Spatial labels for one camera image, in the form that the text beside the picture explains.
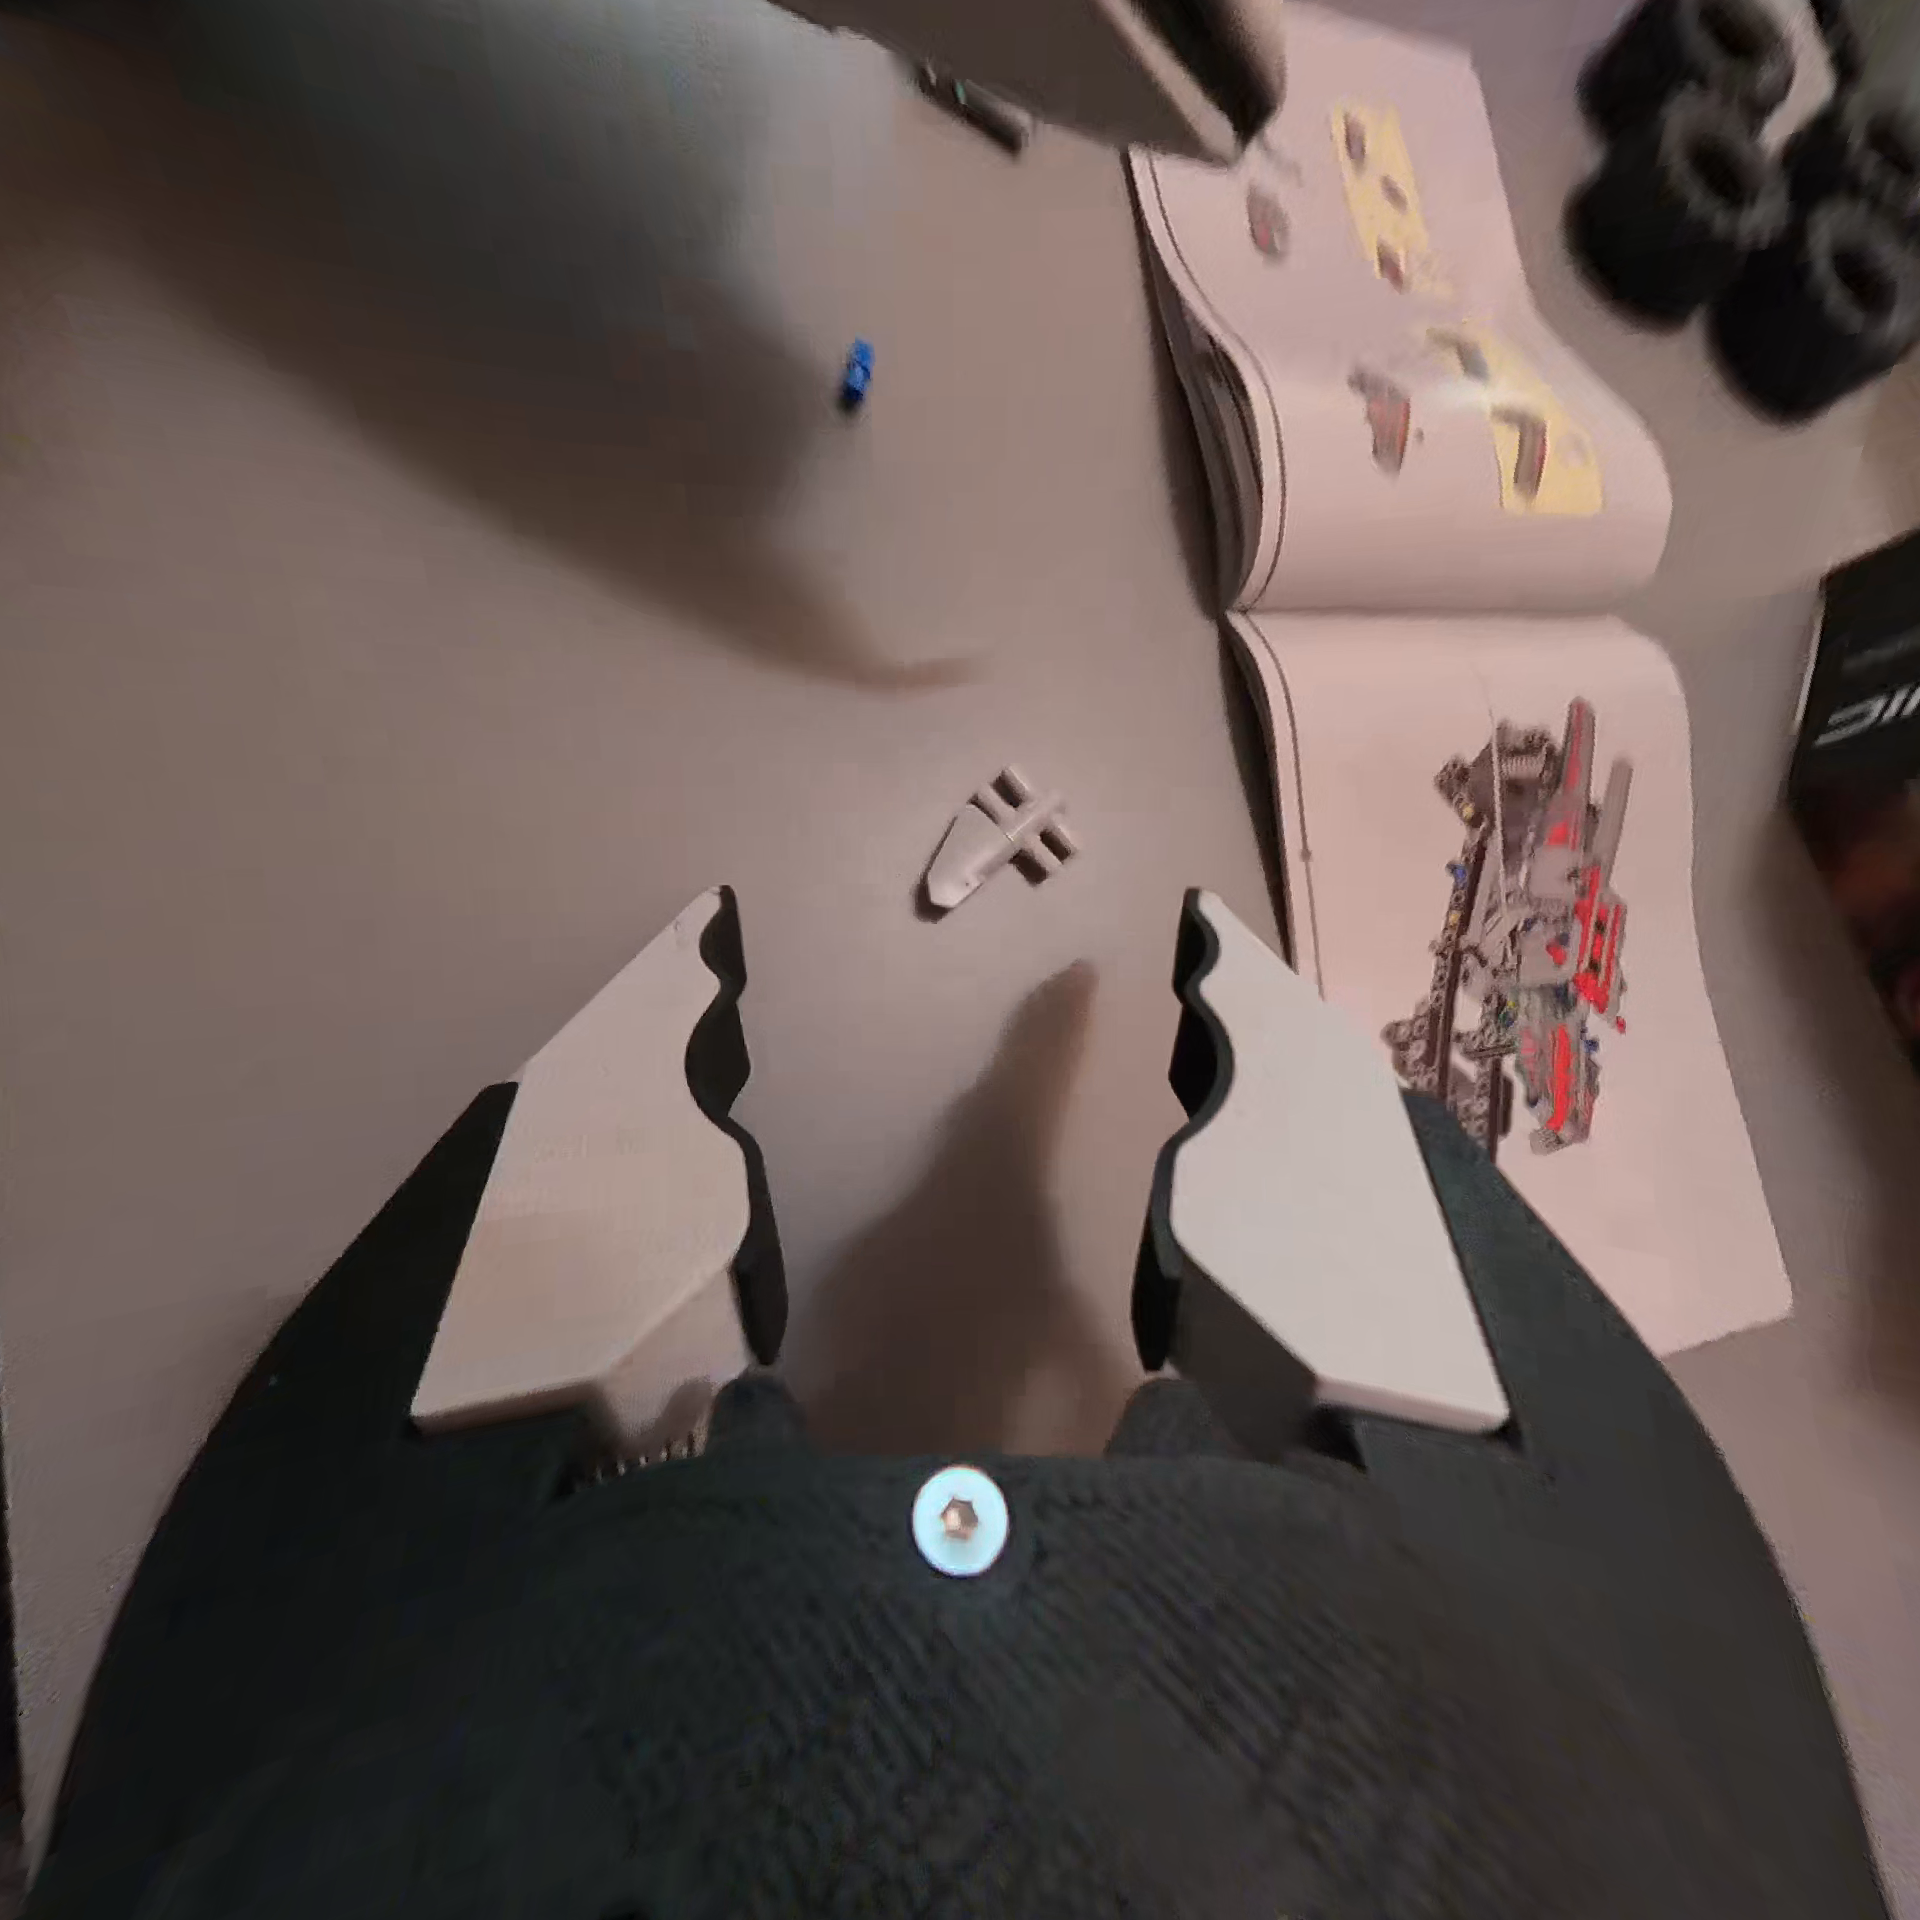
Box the grey toy panel piece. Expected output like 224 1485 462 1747
917 768 1081 922

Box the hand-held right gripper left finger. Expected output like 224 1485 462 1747
407 884 791 1440

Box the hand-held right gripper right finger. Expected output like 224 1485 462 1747
1128 888 1512 1453

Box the black toy set box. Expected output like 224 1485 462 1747
1784 532 1920 1069

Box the dark grey toy connector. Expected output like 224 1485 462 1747
911 57 1039 156

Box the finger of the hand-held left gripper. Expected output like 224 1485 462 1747
779 0 1291 168

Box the instruction booklet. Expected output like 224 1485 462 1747
1124 8 1797 1363

